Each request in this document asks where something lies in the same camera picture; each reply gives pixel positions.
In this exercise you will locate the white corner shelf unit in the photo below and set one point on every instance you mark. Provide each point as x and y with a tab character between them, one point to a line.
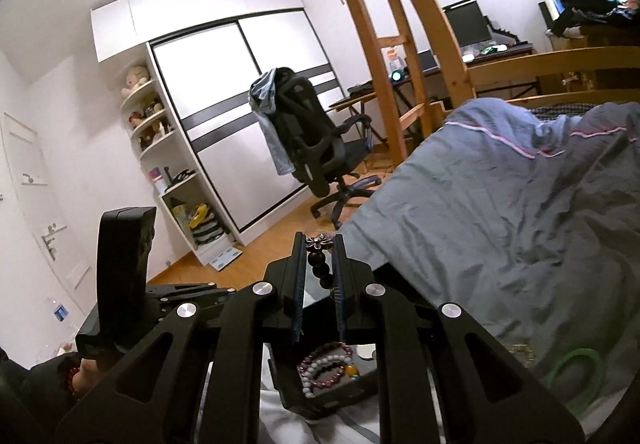
175	194

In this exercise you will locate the checkered bed sheet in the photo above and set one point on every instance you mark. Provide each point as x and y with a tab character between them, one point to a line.
555	112

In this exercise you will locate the green jade bangle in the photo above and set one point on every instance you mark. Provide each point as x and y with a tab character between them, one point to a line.
582	376

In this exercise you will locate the clear plastic bottle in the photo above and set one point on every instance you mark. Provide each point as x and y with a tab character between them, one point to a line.
393	58

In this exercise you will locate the wooden desk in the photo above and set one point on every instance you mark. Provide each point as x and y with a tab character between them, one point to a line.
360	99

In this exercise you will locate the laptop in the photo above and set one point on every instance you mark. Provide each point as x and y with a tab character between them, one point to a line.
425	61

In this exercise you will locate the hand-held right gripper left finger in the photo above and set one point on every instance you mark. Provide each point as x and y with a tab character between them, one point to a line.
298	284

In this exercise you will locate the black keyboard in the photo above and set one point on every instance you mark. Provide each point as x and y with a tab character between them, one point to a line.
360	87

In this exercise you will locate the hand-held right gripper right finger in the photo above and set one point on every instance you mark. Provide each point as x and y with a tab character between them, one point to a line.
340	284

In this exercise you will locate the person's left forearm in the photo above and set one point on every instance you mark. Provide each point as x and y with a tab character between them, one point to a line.
40	386

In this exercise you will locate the yellow bag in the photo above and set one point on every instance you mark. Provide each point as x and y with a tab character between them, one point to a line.
197	216

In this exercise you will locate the striped bag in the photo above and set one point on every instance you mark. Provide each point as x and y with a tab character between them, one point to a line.
207	233

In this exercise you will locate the blue card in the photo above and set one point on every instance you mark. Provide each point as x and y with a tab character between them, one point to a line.
60	312

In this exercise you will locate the black office chair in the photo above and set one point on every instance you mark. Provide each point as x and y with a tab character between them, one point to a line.
320	144

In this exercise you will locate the white plush toy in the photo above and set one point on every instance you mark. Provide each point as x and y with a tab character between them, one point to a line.
135	76

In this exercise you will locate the white door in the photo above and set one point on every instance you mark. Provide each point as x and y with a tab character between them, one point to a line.
35	204

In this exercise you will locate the bathroom scale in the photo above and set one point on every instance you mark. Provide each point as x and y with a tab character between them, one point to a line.
225	257

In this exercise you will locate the brown plush toy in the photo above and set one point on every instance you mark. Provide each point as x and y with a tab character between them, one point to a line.
150	108

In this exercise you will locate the denim jacket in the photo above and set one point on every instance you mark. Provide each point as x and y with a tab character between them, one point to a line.
272	124

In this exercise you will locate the white cloth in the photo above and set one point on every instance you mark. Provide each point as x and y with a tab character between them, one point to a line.
280	426

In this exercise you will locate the white sliding door wardrobe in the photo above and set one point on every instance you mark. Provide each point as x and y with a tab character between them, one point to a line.
225	89

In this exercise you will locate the grey blanket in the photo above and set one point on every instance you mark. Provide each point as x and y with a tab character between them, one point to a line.
500	224

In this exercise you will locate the black computer monitor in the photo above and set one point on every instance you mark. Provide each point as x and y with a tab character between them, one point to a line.
467	26

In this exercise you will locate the pile of dark clothes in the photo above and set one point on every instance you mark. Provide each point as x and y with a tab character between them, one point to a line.
592	6

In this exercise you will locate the round speaker teal light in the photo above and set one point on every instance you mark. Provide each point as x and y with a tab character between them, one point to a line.
397	75

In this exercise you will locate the person's left hand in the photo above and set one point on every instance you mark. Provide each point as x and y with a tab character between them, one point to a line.
91	371

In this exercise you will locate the black jewelry box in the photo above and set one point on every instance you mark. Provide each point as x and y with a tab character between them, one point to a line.
320	401

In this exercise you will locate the wooden bunk bed frame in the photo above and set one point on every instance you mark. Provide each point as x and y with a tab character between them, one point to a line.
450	24

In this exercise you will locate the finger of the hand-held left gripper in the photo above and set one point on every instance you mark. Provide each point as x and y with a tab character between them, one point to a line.
192	293

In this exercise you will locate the wooden ladder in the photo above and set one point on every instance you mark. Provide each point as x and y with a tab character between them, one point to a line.
380	49

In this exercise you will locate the amber bead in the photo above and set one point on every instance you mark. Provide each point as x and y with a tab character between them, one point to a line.
352	370

